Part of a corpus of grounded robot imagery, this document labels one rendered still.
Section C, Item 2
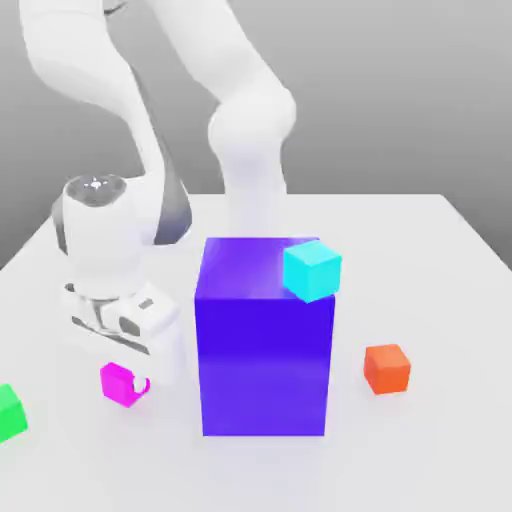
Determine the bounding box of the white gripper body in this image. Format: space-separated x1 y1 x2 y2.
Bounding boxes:
70 315 188 388

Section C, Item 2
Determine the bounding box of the small magenta cube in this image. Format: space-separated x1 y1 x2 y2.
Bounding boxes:
99 361 152 409

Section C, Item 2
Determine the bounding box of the small green cube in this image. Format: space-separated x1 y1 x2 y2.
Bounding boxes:
0 382 29 444

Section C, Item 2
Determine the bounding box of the small cyan cube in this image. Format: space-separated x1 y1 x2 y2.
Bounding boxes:
282 238 344 305

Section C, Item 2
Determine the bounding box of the small orange cube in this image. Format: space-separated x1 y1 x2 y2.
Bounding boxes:
362 343 412 396

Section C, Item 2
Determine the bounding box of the large purple box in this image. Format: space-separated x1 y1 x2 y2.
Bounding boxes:
194 236 336 438

